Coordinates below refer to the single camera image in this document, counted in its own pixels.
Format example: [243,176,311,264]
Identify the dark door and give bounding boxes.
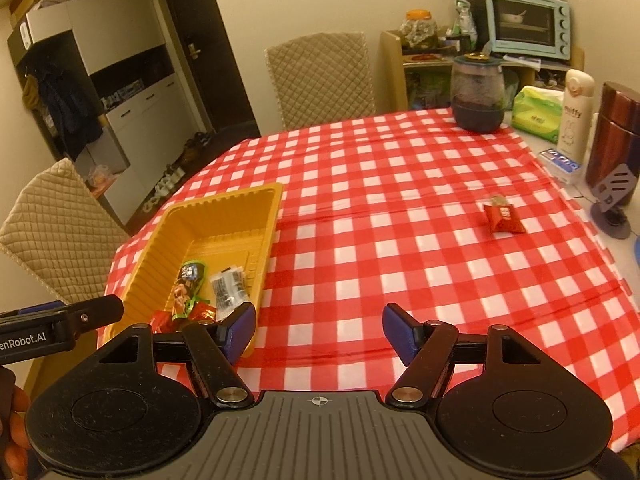
[152,0,262,138]

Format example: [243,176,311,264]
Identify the dark glass jar with lid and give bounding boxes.
[450,53,507,134]

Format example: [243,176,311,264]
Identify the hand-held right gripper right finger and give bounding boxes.
[382,302,543,408]

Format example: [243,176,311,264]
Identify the wooden shelf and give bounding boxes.
[380,30,586,111]

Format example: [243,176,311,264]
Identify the beige quilted chair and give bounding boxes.
[0,157,131,306]

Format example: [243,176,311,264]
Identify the yellow plastic tray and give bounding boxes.
[102,183,284,358]

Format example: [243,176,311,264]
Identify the quilted chair back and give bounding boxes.
[264,30,377,131]

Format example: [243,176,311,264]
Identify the person's left hand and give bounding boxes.
[0,385,32,480]

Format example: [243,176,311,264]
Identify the long green nut packet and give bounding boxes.
[170,260,208,322]

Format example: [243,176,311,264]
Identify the red snack packet white label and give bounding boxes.
[482,196,526,235]

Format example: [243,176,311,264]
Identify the white and dark cabinet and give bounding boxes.
[7,0,211,231]

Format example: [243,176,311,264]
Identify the light blue toaster oven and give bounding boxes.
[484,0,572,58]

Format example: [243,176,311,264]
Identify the clear packet dark cookie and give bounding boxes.
[209,266,251,320]

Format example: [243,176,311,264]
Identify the glass jar orange lid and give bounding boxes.
[398,8,440,50]

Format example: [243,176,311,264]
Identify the row of shoes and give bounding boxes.
[142,132,221,213]

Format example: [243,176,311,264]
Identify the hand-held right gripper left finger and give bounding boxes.
[97,302,257,408]

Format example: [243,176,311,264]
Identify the grey phone stand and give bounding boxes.
[590,162,640,238]

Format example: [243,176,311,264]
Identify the green tissue pack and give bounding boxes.
[510,85,566,143]

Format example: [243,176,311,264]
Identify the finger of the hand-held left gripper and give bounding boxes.
[65,295,125,335]

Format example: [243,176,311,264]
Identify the dark hanging clothes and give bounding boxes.
[22,67,103,161]

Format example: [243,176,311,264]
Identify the green snack bag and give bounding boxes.
[452,0,478,53]

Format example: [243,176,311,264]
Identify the white thermos bottle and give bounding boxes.
[556,69,596,155]

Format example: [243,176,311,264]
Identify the brown metallic container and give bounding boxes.
[585,81,640,196]

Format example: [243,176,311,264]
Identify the red checkered tablecloth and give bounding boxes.
[97,107,640,453]

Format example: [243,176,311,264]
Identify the small blue white box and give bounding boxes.
[539,147,585,186]

